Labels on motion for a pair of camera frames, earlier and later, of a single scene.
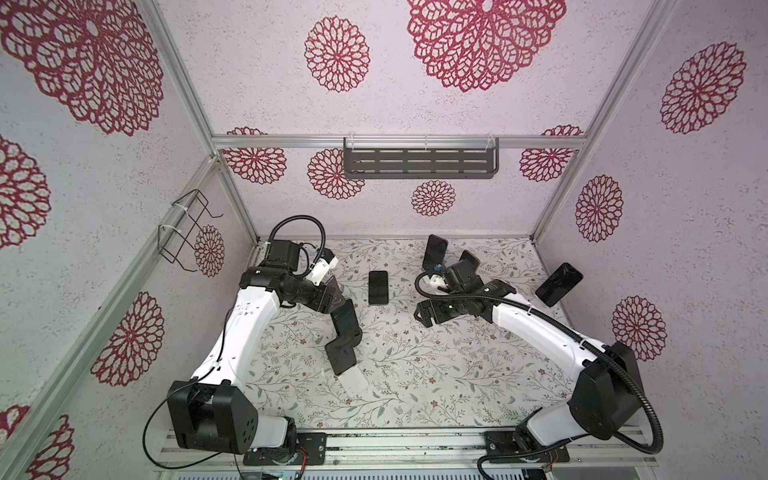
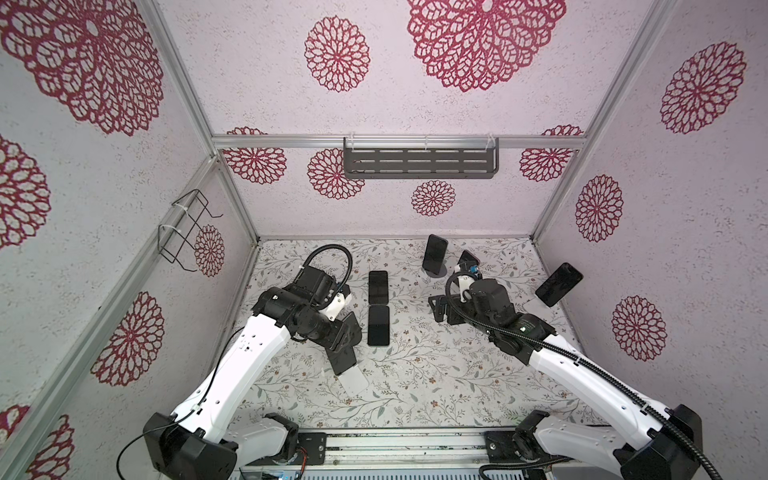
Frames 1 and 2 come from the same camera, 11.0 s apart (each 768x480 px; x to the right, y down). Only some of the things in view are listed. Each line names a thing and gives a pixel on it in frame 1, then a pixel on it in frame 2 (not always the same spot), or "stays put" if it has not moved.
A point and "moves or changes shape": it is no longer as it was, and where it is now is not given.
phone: (341, 354) stays put
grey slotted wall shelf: (420, 157) stays put
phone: (345, 320) moves or changes shape
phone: (378, 287) stays put
